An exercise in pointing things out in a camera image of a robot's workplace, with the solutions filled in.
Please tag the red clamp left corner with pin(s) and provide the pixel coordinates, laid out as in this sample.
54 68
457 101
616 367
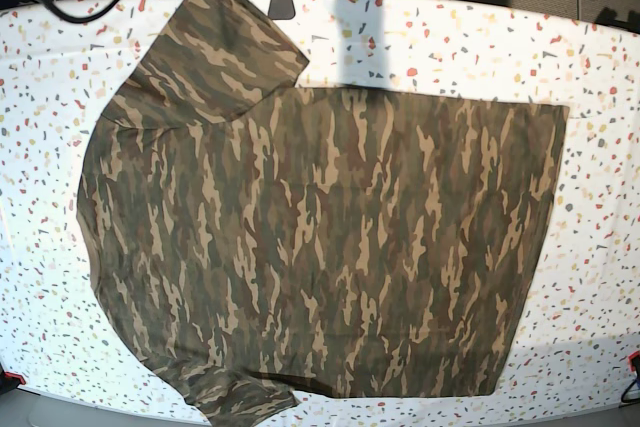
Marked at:
10 381

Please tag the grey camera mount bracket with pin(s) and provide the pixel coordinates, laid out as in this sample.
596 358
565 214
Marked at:
281 10

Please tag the camouflage T-shirt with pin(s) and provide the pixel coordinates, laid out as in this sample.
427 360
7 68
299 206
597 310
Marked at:
249 238

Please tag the red clamp corner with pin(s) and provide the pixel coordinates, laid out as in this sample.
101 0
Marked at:
10 381
634 363

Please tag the terrazzo pattern tablecloth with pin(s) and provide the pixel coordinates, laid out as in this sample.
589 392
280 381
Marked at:
581 319

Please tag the red clamp right corner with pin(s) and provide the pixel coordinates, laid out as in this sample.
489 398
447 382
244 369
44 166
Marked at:
634 363

